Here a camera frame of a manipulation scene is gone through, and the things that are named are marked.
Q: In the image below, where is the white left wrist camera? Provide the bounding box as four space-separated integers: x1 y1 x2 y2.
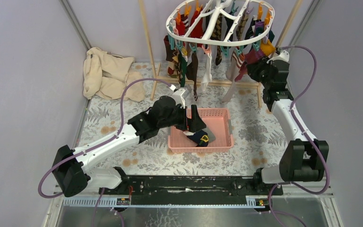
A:
169 85 189 108

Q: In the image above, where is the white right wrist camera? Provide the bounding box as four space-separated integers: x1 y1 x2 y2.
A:
267 50 290 64

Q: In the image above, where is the navy santa sock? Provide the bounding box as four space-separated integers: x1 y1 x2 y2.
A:
183 130 209 147

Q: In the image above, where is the cream crumpled cloth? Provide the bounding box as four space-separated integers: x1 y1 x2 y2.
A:
83 47 143 100

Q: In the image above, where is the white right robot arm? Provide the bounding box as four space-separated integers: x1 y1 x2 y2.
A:
247 58 329 195

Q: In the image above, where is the brown argyle sock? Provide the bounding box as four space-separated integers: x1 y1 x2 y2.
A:
211 14 225 66

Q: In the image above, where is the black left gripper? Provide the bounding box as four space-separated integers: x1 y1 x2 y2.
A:
157 103 206 133

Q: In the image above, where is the pink plastic basket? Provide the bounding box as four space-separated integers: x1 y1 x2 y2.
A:
168 108 234 153

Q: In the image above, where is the wooden hanger stand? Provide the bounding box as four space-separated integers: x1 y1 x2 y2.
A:
138 0 304 110

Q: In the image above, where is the green dotted sock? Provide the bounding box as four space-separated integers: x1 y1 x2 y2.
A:
178 53 187 87

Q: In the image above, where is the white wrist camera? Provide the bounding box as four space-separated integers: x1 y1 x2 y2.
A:
267 50 290 64
169 85 189 108

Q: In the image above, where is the white round clip hanger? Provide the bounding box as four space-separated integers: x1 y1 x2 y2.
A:
165 0 276 47

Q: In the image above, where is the red sock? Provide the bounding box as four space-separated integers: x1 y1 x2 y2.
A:
190 9 204 38

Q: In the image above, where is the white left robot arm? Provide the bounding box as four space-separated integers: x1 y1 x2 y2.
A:
52 96 206 197

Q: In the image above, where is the magenta sock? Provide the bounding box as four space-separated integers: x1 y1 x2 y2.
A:
234 49 265 82

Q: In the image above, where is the beige long sock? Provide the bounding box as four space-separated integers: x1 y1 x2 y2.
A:
222 57 240 103

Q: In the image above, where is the grey sock with stripes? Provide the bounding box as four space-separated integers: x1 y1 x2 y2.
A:
203 127 216 144

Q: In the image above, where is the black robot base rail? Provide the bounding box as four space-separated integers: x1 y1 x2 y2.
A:
99 175 273 207

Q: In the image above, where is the mustard yellow sock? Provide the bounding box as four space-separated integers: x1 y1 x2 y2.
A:
260 40 276 57

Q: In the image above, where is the white sock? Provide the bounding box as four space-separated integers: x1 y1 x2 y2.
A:
200 48 212 92

